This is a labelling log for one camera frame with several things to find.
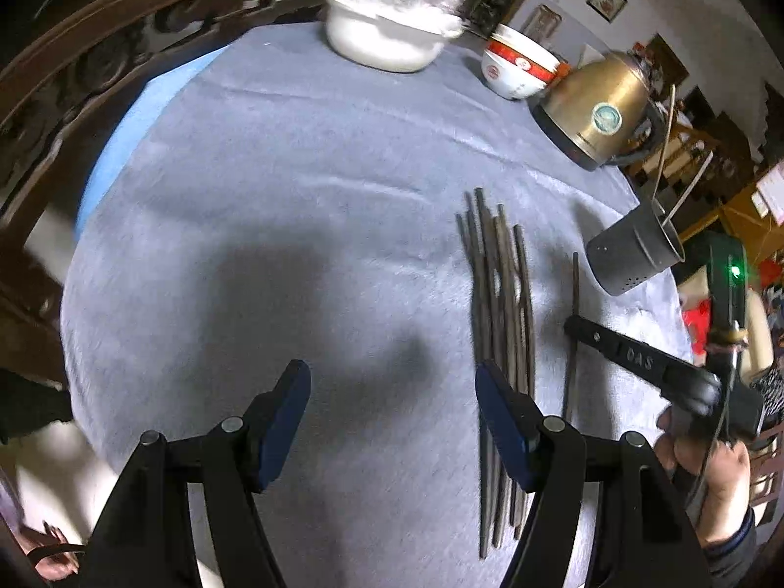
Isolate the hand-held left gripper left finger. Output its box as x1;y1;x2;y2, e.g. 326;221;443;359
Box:
79;358;313;588

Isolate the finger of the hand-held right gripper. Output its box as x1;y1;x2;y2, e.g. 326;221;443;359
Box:
562;314;722;410

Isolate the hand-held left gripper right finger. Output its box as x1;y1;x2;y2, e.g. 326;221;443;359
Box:
474;358;714;588

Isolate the dark grey chopstick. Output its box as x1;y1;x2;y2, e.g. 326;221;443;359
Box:
562;251;583;423
664;153;716;224
652;84;678;206

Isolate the dark grey chopstick holder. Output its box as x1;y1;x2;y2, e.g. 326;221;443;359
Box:
586;199;687;295

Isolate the pile of dark chopsticks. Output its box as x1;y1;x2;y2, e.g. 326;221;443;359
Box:
456;187;540;560

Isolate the person's right hand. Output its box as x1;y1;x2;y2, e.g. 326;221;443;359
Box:
652;407;752;543

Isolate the gold electric kettle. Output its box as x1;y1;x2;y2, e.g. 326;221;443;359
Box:
530;49;668;172

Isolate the grey tablecloth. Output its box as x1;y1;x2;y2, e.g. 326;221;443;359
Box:
61;23;696;588

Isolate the blue cloth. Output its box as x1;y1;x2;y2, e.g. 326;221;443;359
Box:
76;46;227;234

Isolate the white ceramic pot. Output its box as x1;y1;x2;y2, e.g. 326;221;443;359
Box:
324;0;466;73

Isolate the carved wooden cabinet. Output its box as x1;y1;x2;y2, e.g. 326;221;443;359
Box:
0;0;344;381

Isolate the wall calendar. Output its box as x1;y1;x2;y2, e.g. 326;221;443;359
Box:
752;162;784;224

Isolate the framed wall picture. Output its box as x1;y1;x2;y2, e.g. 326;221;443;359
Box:
586;0;626;24

